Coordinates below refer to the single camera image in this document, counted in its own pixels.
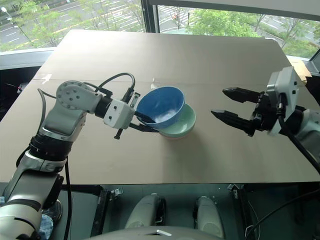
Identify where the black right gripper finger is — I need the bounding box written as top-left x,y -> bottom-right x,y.
222,86 -> 264,104
210,108 -> 254,134

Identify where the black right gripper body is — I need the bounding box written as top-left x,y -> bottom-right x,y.
245,90 -> 286,138

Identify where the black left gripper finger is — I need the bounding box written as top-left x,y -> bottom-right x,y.
129,121 -> 161,134
134,110 -> 156,125

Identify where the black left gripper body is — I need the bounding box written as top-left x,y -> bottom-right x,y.
113,91 -> 142,140

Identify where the blue bowl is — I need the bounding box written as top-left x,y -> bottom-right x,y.
136,86 -> 186,131

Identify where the green bowl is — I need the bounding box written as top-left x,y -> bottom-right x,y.
158,103 -> 197,138

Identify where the brown cardboard sheet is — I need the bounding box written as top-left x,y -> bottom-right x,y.
0,29 -> 320,186

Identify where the small cardboard piece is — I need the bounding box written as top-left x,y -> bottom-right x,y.
287,56 -> 313,86

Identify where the grey rounded robot leg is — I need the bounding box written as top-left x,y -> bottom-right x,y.
124,193 -> 167,230
192,195 -> 225,239

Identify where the blue checked cloth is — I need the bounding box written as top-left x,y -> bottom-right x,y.
39,212 -> 55,237

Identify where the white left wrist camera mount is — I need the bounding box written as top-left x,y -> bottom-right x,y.
103,98 -> 135,130

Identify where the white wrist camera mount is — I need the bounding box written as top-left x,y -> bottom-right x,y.
103,98 -> 135,130
265,66 -> 300,136

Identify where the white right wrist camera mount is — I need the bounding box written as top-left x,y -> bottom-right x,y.
265,66 -> 300,136

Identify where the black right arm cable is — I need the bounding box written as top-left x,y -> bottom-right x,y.
276,92 -> 320,174

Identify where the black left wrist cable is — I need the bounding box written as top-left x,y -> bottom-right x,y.
96,72 -> 137,103

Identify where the black table frame bracket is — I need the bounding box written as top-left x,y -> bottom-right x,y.
90,188 -> 124,237
226,183 -> 257,240

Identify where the thin black floor cable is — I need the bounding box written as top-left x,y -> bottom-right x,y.
251,188 -> 320,232

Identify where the dark window frame post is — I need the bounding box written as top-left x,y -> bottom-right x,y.
140,0 -> 161,34

